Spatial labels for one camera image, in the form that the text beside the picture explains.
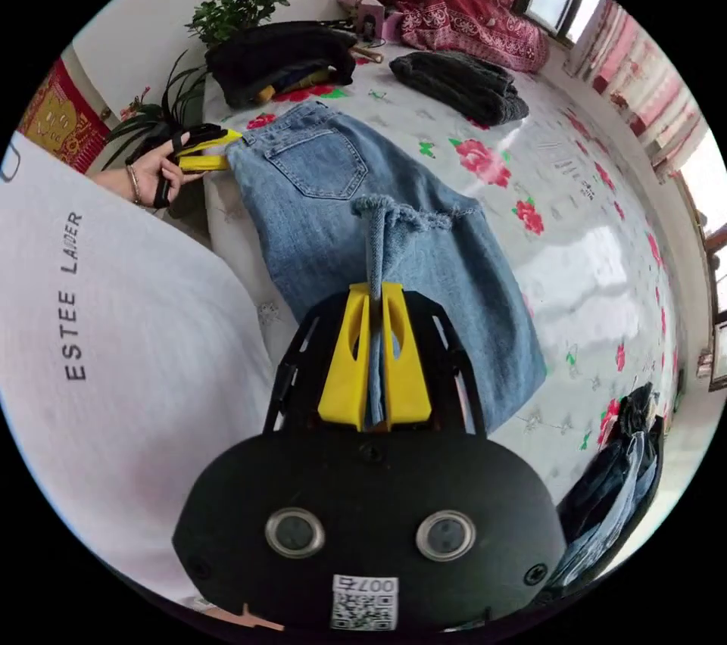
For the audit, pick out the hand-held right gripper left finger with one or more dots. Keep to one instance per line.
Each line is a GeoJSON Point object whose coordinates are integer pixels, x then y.
{"type": "Point", "coordinates": [341, 384]}

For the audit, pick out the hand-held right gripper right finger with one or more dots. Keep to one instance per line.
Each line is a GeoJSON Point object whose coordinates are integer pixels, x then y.
{"type": "Point", "coordinates": [406, 389]}

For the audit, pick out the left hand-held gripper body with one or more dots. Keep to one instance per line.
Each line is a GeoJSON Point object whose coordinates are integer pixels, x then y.
{"type": "Point", "coordinates": [196, 134]}

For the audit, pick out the light blue jeans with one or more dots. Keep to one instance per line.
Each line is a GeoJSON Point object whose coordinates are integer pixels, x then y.
{"type": "Point", "coordinates": [318, 213]}

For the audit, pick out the person's left forearm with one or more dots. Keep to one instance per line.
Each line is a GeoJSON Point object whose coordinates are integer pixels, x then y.
{"type": "Point", "coordinates": [113, 182]}

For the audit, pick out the pile of dark jeans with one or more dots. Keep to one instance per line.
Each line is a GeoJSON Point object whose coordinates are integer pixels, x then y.
{"type": "Point", "coordinates": [613, 486]}

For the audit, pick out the person's left hand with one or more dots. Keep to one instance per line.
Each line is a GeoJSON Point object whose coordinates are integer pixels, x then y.
{"type": "Point", "coordinates": [150, 174]}

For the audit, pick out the person's right hand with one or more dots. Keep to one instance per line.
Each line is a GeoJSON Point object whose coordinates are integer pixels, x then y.
{"type": "Point", "coordinates": [264, 618]}

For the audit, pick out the long-leaved potted plant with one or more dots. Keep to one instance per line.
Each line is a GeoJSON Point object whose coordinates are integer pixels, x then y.
{"type": "Point", "coordinates": [170, 105]}

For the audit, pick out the leafy green potted plant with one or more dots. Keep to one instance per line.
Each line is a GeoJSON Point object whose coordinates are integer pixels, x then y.
{"type": "Point", "coordinates": [244, 3]}

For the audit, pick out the person's body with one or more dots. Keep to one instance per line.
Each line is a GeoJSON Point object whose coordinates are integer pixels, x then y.
{"type": "Point", "coordinates": [125, 361]}

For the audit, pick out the dark grey sweater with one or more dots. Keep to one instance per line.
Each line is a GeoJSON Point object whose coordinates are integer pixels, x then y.
{"type": "Point", "coordinates": [460, 86]}

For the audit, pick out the red patterned quilt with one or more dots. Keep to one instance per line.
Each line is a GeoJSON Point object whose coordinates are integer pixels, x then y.
{"type": "Point", "coordinates": [454, 3]}

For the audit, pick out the pink striped curtain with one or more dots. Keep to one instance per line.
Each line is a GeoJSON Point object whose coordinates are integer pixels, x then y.
{"type": "Point", "coordinates": [642, 83]}

